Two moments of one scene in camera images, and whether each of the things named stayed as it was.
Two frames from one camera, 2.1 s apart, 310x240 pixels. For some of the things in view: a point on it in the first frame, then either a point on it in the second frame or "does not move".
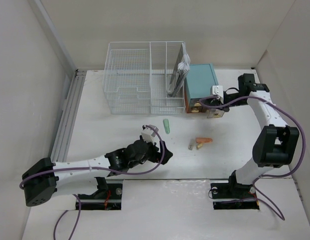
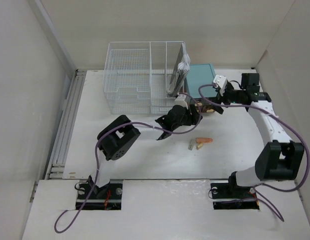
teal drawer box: x=198 y=84 does not move
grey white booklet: x=181 y=69 does not move
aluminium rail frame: x=70 y=106 does not move
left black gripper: x=156 y=156 → x=193 y=117
